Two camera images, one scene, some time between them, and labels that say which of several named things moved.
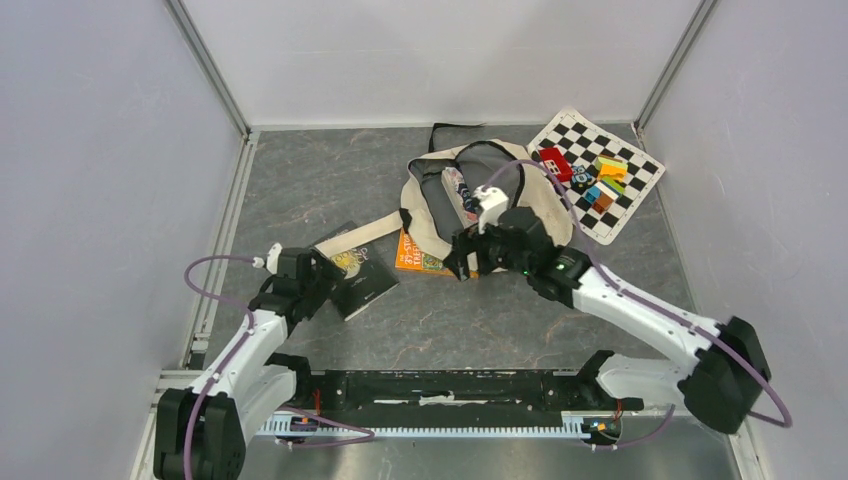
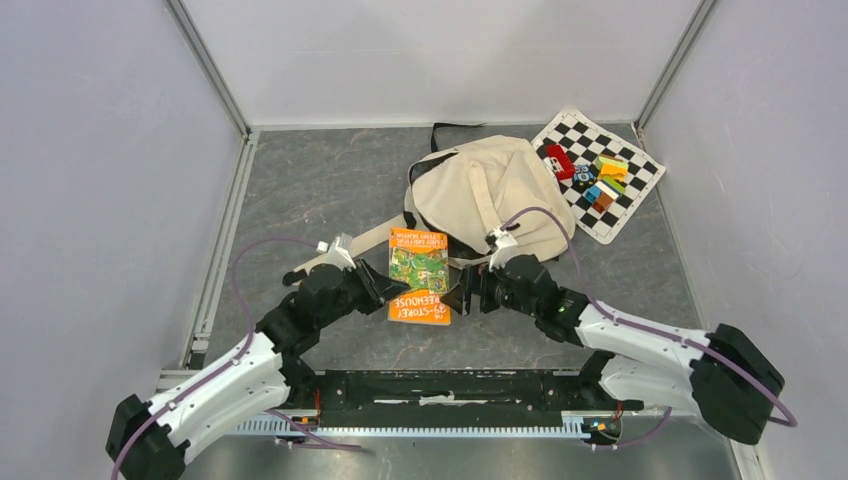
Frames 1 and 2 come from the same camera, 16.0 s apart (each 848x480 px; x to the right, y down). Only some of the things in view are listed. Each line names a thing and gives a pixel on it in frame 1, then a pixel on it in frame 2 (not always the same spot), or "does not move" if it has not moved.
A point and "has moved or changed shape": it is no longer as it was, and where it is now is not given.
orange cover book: [410, 257] has moved or changed shape
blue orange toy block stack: [600, 197] does not move
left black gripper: [326, 280] to [381, 288]
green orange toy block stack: [612, 171] does not move
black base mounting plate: [449, 392] does not move
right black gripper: [464, 243] to [476, 279]
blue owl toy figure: [580, 176] does not move
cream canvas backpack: [506, 179] has moved or changed shape
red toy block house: [555, 163] does not move
